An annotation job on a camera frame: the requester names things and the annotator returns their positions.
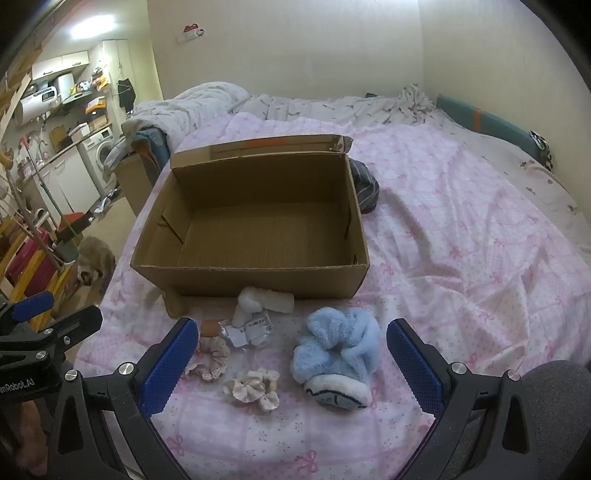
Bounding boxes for blue fluffy slipper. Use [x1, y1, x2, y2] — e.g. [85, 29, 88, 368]
[290, 308, 382, 411]

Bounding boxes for white kitchen wall cabinet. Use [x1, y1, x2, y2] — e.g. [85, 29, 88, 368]
[31, 50, 90, 81]

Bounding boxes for blue grey clothes pile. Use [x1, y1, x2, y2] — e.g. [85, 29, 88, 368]
[104, 129, 169, 167]

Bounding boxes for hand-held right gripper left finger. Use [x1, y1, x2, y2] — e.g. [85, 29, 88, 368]
[46, 318, 199, 480]

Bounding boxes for grey fuzzy cloth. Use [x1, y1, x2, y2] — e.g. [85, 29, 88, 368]
[519, 360, 591, 480]

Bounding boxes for pink lace scrunchie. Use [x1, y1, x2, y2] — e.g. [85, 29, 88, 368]
[182, 335, 230, 381]

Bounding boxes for green bucket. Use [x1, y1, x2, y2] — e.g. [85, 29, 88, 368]
[53, 237, 81, 264]

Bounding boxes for grey striped cloth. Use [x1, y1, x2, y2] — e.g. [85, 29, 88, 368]
[348, 159, 380, 214]

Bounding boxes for red white wall hook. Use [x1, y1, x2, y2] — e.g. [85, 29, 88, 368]
[178, 23, 206, 44]

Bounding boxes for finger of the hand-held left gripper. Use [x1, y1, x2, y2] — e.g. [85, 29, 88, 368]
[0, 305, 102, 365]
[0, 292, 55, 330]

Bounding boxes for red suitcase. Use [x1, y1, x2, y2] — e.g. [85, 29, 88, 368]
[6, 226, 54, 296]

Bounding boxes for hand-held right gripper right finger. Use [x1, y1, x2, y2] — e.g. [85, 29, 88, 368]
[387, 318, 546, 480]

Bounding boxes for white floral quilt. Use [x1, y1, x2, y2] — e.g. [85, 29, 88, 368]
[122, 82, 583, 241]

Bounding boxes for white socks with label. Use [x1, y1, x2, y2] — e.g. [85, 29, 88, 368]
[221, 286, 295, 350]

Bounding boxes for white water heater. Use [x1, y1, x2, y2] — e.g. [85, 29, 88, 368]
[9, 97, 51, 127]

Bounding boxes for black hanging garment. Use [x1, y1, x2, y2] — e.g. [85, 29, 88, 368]
[117, 78, 136, 112]

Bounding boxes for black white patterned cloth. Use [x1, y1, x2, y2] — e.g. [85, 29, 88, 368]
[529, 130, 555, 171]

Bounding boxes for cream scrunchie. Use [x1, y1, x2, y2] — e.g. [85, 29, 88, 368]
[223, 369, 281, 411]

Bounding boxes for white washing machine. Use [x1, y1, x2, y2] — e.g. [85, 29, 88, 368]
[78, 127, 118, 195]

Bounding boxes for brown cardboard box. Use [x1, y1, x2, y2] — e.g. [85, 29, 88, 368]
[130, 134, 371, 319]

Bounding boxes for teal headboard cushion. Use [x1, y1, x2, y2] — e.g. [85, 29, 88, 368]
[436, 95, 548, 160]

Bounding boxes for grey cat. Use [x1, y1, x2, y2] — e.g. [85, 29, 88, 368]
[76, 236, 116, 296]

